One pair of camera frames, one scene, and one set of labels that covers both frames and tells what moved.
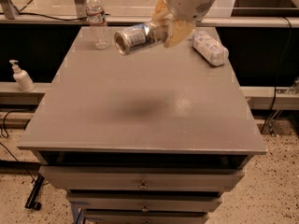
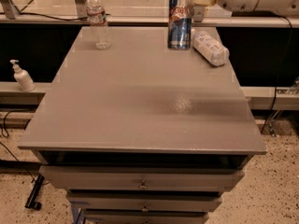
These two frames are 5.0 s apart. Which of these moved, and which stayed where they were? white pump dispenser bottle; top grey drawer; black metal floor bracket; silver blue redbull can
Moved: silver blue redbull can
Stayed: black metal floor bracket; white pump dispenser bottle; top grey drawer
